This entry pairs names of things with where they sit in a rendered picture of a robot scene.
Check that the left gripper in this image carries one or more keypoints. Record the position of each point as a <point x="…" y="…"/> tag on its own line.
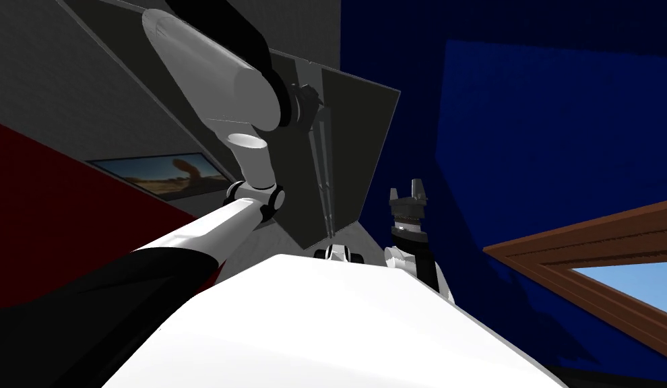
<point x="307" y="103"/>

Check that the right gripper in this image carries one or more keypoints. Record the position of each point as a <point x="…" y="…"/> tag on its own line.
<point x="408" y="209"/>

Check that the brown framed window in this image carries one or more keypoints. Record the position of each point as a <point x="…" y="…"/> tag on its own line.
<point x="608" y="253"/>

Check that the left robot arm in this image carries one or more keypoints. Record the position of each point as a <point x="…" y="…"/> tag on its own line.
<point x="215" y="70"/>

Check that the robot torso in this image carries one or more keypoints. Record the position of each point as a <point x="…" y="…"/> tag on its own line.
<point x="322" y="323"/>

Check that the framed desert landscape picture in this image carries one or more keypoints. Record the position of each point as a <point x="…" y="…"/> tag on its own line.
<point x="166" y="175"/>

